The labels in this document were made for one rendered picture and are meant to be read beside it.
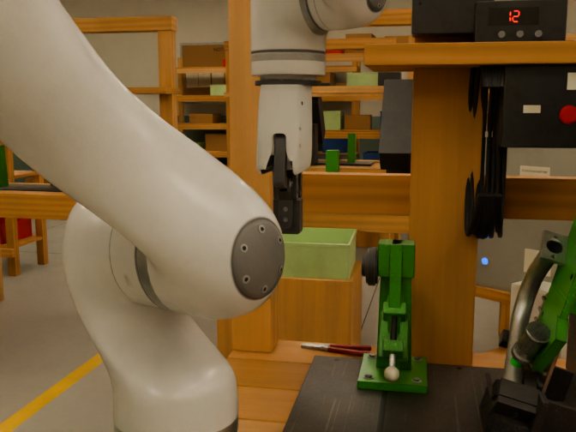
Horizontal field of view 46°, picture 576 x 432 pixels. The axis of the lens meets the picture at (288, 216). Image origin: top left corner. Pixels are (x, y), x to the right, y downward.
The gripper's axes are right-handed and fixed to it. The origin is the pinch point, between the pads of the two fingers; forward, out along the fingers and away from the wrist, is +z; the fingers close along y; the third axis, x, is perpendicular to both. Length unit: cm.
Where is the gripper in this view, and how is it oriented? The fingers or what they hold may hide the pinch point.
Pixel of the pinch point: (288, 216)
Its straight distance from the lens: 80.0
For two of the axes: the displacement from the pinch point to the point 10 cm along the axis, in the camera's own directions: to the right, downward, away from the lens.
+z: 0.0, 9.9, 1.6
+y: -1.9, 1.6, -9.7
